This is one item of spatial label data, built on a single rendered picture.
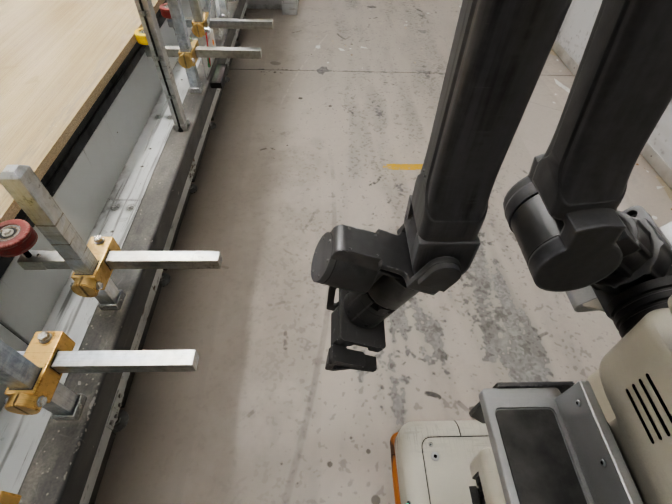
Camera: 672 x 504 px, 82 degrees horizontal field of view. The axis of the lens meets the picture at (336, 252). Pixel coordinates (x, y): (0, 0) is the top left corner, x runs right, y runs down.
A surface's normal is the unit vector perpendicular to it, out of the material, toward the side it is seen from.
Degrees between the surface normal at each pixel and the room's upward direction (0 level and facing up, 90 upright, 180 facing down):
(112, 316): 0
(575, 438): 90
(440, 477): 0
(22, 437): 0
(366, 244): 20
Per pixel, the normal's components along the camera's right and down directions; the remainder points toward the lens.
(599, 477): -1.00, 0.00
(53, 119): 0.04, -0.63
